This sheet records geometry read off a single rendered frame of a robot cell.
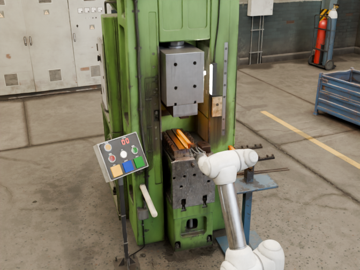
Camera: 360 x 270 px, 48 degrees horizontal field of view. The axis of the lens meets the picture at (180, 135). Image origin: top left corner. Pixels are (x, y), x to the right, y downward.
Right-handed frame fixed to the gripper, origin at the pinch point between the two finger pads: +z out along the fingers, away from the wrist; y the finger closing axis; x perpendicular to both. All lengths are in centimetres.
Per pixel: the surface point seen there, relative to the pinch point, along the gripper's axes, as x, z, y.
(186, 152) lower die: -9.1, 9.7, -1.6
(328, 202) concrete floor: -104, 32, 164
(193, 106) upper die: 30.4, 10.1, 4.2
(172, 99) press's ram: 37.9, 10.1, -12.6
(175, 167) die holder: -17.9, 3.6, -13.1
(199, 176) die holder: -29.3, 3.5, 7.6
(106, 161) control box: 5, -13, -69
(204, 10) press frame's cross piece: 100, 26, 18
